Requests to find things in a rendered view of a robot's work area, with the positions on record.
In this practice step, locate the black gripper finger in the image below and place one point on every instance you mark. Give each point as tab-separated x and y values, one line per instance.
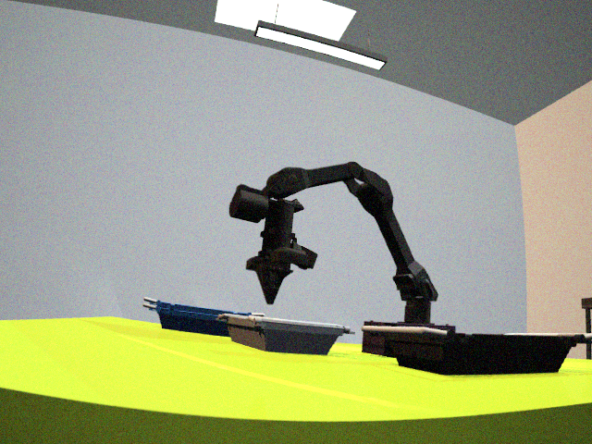
272	278
260	278

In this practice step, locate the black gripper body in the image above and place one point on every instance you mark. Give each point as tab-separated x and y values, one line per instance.
276	250

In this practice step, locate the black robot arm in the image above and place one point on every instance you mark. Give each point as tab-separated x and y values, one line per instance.
376	198

